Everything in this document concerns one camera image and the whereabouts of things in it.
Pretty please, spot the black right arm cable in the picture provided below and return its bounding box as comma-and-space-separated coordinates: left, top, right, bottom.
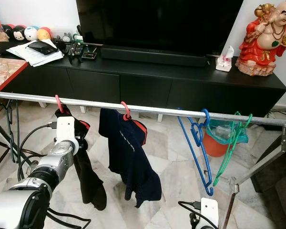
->
178, 200, 203, 229

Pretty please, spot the black garment with red trim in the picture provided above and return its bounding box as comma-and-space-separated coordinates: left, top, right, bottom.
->
55, 109, 108, 210

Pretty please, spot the black red round plush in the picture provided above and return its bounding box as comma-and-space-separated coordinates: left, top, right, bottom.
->
2, 25, 15, 41

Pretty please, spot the white pink tissue box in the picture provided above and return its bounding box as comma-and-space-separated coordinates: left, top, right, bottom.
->
215, 45, 235, 72

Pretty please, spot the red plastic clothes hanger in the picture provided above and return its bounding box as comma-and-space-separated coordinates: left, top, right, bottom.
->
55, 94, 65, 114
120, 101, 147, 136

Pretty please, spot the orange bin with teal bag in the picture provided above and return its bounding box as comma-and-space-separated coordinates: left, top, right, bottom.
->
203, 119, 248, 157

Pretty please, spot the navy blue shirt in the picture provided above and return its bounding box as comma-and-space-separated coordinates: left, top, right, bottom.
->
98, 109, 163, 208

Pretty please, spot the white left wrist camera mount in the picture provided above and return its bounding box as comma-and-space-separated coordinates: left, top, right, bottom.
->
55, 116, 79, 144

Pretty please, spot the black wire clothes hanger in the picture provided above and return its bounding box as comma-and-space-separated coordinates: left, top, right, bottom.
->
0, 91, 24, 163

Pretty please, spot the white blue round plush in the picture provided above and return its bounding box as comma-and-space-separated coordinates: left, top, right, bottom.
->
25, 26, 40, 42

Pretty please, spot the white paper stack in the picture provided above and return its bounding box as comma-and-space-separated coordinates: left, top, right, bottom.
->
6, 39, 64, 67

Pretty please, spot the marble top table, dark frame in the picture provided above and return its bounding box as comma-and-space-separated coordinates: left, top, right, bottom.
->
0, 56, 29, 182

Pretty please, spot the black desk organiser tray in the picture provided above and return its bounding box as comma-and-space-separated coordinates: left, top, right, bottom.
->
82, 46, 98, 61

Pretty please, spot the black soundbar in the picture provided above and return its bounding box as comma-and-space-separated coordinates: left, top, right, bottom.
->
101, 46, 209, 67

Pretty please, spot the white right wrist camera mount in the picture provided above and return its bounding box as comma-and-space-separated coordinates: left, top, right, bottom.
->
200, 198, 219, 229

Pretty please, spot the blue plastic clothes hanger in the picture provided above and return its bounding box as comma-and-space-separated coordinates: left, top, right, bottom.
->
177, 109, 215, 196

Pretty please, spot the silver metal clothes rack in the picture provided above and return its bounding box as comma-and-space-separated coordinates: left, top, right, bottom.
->
0, 89, 286, 229

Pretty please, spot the orange yellow round plush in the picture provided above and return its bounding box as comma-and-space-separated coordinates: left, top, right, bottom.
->
37, 27, 52, 41

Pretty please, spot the black wallet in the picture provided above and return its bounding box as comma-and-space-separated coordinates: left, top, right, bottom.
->
28, 41, 59, 54

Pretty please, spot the black flat screen television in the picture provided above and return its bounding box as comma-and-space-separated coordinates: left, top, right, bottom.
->
76, 0, 244, 57

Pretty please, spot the black television console cabinet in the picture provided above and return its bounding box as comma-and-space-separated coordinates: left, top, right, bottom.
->
0, 44, 286, 117

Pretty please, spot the red laughing buddha statue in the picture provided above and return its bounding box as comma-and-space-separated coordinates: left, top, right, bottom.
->
236, 0, 284, 77

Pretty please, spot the green plastic clothes hanger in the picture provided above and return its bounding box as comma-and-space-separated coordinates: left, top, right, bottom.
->
212, 112, 253, 187

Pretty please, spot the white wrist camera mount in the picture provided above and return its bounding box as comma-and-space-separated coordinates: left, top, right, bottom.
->
200, 198, 219, 229
55, 116, 79, 144

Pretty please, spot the black mickey face plush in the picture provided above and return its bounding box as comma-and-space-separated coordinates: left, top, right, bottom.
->
13, 25, 27, 41

